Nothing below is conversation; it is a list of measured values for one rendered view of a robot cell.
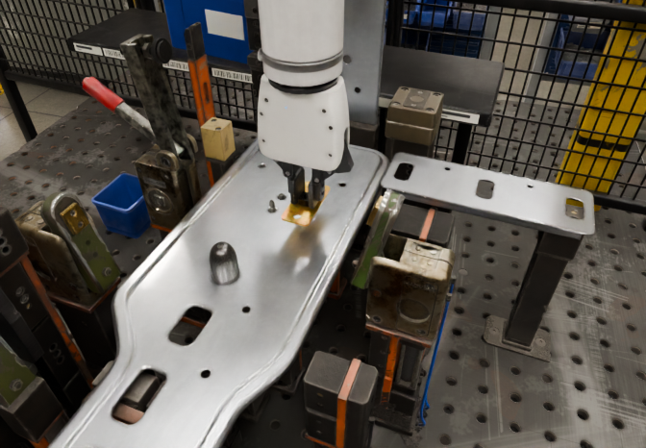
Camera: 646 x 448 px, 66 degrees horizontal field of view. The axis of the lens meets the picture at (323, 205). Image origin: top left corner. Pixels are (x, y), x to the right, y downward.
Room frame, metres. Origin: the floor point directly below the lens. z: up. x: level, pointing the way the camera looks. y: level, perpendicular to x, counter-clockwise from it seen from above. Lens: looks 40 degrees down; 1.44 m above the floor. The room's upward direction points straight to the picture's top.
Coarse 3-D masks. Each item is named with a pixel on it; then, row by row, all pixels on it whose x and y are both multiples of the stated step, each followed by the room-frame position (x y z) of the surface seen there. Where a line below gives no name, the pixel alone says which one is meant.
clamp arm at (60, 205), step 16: (64, 192) 0.42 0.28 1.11; (48, 208) 0.40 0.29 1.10; (64, 208) 0.41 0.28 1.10; (80, 208) 0.42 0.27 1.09; (48, 224) 0.40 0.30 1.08; (64, 224) 0.40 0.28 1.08; (80, 224) 0.41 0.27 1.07; (64, 240) 0.39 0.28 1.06; (80, 240) 0.40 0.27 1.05; (96, 240) 0.42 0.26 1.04; (80, 256) 0.39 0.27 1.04; (96, 256) 0.41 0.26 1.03; (80, 272) 0.39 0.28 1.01; (96, 272) 0.39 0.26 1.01; (112, 272) 0.41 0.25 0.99; (96, 288) 0.39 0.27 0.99
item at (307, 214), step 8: (304, 192) 0.51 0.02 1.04; (328, 192) 0.52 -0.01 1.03; (304, 200) 0.49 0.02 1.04; (288, 208) 0.49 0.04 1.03; (296, 208) 0.49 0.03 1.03; (304, 208) 0.49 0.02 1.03; (288, 216) 0.47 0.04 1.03; (304, 216) 0.47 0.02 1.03; (312, 216) 0.47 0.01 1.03; (304, 224) 0.46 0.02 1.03
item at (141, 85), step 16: (128, 48) 0.56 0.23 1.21; (144, 48) 0.57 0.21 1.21; (160, 48) 0.56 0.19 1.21; (128, 64) 0.56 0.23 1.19; (144, 64) 0.56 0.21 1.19; (160, 64) 0.58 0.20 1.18; (144, 80) 0.56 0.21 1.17; (160, 80) 0.58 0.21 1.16; (144, 96) 0.56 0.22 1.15; (160, 96) 0.58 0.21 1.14; (160, 112) 0.55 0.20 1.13; (176, 112) 0.58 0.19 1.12; (160, 128) 0.55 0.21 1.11; (176, 128) 0.58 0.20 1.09; (160, 144) 0.56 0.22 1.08
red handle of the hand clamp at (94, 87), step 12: (84, 84) 0.60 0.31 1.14; (96, 84) 0.61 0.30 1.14; (96, 96) 0.60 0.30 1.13; (108, 96) 0.60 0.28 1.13; (108, 108) 0.59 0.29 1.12; (120, 108) 0.59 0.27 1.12; (132, 120) 0.58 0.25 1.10; (144, 120) 0.59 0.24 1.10; (144, 132) 0.58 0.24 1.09; (180, 144) 0.58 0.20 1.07; (180, 156) 0.56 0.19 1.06
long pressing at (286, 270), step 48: (240, 192) 0.56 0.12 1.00; (336, 192) 0.56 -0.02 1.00; (192, 240) 0.46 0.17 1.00; (240, 240) 0.46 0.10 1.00; (288, 240) 0.46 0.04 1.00; (336, 240) 0.46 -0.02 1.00; (144, 288) 0.38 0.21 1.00; (192, 288) 0.38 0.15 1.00; (240, 288) 0.38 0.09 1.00; (288, 288) 0.38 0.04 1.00; (144, 336) 0.31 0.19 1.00; (240, 336) 0.31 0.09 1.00; (288, 336) 0.31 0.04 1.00; (192, 384) 0.26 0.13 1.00; (240, 384) 0.26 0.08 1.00; (96, 432) 0.21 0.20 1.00; (144, 432) 0.21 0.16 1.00; (192, 432) 0.21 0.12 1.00
